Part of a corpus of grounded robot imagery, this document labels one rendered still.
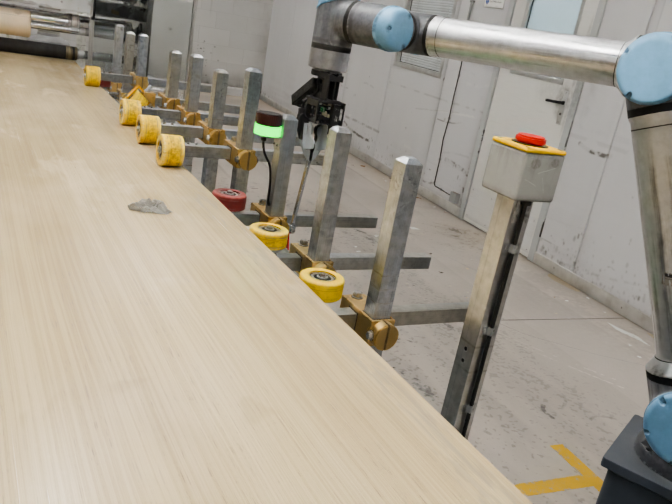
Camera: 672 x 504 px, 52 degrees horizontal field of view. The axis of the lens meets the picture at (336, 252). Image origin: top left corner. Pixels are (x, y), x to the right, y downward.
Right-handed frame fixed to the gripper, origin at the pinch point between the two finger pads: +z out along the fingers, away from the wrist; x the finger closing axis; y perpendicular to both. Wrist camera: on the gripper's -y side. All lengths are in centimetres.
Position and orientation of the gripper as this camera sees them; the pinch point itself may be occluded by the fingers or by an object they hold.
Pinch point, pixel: (309, 154)
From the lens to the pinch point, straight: 166.4
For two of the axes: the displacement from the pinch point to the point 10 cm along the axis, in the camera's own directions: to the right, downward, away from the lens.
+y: 4.5, 3.6, -8.2
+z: -1.7, 9.3, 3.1
